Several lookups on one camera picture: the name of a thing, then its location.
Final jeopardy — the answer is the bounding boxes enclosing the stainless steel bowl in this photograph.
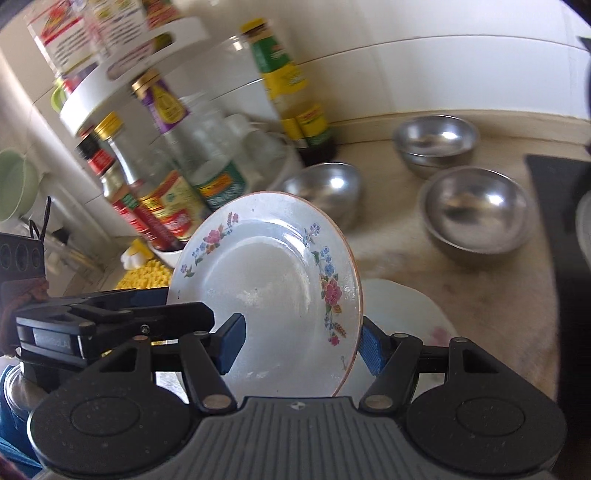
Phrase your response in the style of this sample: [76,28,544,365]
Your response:
[279,161,363,232]
[418,166,534,261]
[392,114,481,180]

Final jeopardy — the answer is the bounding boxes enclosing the yellow-green label oil bottle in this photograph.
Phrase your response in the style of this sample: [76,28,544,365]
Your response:
[240,18,338,164]

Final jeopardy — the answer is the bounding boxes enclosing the white two-tier seasoning rack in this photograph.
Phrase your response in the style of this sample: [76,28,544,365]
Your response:
[58,16,305,254]

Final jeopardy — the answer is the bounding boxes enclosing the person's left forearm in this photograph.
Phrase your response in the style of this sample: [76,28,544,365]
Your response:
[0,277,51,358]

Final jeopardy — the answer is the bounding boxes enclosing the beige fluffy towel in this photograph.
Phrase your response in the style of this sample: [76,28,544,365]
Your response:
[342,222,559,393]

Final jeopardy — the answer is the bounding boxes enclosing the printed seasoning packet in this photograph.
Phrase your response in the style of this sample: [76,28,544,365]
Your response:
[28,0,100,75]
[85,0,153,61]

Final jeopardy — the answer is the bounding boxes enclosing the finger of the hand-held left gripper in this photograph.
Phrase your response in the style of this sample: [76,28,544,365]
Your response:
[88,302,216,357]
[51,286,171,319]

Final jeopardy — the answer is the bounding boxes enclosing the yellow cap vinegar bottle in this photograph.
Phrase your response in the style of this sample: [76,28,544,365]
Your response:
[95,113,213,245]

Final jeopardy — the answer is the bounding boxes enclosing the person's blue jeans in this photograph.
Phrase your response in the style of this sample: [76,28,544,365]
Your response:
[0,364,42,480]

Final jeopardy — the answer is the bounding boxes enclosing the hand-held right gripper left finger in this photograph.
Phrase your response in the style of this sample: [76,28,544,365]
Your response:
[81,314,246,412]

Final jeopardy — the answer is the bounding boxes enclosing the purple and green label bottle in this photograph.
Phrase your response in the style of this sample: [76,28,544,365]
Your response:
[131,71,250,213]

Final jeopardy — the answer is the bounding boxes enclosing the yellow chenille mat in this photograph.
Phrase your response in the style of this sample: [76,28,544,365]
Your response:
[115,258,178,292]

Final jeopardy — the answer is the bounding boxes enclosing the black cable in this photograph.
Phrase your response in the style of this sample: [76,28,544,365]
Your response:
[28,196,52,241]

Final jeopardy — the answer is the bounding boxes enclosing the light green plastic bowl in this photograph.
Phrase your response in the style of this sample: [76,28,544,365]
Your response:
[0,148,40,222]

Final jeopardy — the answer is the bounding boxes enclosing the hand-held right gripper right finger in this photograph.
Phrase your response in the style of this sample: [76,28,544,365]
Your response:
[359,316,509,412]

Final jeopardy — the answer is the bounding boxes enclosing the white seasoning jar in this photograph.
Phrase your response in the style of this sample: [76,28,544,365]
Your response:
[226,113,291,162]

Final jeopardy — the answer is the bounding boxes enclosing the white floral plate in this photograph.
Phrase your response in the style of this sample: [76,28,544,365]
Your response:
[166,191,365,398]

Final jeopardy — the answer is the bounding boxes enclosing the black cooktop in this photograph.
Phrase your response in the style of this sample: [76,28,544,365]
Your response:
[524,152,591,365]

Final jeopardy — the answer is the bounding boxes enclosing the white flower-shaped ornament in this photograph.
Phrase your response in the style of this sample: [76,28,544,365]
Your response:
[121,240,153,271]

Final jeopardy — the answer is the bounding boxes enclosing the small green cup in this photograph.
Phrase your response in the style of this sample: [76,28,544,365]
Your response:
[51,78,70,114]

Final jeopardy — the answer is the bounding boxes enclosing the red label dark sauce bottle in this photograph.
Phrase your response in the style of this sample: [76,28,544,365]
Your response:
[76,129,185,252]

